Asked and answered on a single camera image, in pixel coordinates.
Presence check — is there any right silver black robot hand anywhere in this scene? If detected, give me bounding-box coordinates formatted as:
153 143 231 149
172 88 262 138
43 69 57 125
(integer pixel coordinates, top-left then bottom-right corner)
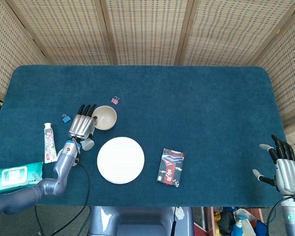
252 134 295 196

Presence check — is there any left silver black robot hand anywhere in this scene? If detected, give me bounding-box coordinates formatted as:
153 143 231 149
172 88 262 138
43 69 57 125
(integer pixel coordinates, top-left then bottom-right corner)
68 104 98 139

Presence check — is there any beige bowl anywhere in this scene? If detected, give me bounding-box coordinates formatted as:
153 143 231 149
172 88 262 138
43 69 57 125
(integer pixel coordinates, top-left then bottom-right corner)
91 105 118 131

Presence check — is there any small jar grey lid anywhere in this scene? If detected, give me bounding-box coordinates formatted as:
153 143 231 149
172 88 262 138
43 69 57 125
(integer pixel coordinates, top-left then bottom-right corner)
80 137 94 151

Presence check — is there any white printed toothpaste tube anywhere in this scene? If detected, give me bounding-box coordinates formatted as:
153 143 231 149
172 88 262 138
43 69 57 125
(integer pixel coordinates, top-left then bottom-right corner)
43 122 58 164

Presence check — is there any white round plate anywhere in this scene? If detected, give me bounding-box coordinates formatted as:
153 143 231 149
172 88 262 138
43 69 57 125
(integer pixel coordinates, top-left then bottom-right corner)
96 136 146 184

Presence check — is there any blue white spray bottle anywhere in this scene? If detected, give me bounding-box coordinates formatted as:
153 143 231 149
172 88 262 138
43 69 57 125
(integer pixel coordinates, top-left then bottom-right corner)
231 213 256 236

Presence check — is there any green wet wipes pack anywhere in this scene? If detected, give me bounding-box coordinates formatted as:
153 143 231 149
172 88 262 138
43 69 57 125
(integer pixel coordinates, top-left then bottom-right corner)
0 161 44 193

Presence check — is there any grey metal table leg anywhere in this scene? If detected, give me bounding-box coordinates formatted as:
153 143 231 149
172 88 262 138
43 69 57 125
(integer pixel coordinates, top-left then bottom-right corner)
200 206 209 233

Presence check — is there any dark red printed box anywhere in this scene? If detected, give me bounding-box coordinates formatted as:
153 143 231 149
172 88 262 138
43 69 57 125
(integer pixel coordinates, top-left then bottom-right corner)
156 147 185 188

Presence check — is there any red storage crate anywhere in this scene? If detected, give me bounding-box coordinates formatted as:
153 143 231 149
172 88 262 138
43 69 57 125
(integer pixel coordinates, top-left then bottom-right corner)
193 206 221 236

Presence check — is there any teal blue tablecloth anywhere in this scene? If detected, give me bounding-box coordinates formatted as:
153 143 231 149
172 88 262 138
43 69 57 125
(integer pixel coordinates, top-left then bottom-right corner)
0 65 287 208

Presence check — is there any blue-grey robot torso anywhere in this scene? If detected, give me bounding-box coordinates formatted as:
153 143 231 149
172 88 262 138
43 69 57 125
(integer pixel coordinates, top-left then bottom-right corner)
88 206 195 236

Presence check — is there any white perforated disc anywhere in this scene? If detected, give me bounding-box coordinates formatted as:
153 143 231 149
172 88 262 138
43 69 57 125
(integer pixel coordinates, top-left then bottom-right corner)
175 206 185 222

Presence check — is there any woven bamboo folding screen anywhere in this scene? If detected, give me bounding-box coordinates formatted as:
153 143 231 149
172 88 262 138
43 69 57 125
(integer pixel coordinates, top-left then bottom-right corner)
0 0 295 160

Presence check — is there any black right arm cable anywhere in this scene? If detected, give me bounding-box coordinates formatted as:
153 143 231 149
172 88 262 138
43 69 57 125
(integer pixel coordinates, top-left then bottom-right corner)
265 195 295 236

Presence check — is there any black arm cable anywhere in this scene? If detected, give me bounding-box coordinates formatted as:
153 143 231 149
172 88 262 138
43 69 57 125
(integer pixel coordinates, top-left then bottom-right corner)
265 195 295 236
34 161 91 236

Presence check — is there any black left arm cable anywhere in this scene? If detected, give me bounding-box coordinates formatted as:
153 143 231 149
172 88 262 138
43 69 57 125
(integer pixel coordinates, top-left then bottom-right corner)
34 161 91 236

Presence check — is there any thin black torso cable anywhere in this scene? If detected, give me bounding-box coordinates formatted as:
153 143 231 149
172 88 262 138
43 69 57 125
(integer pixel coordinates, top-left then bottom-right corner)
171 206 177 236

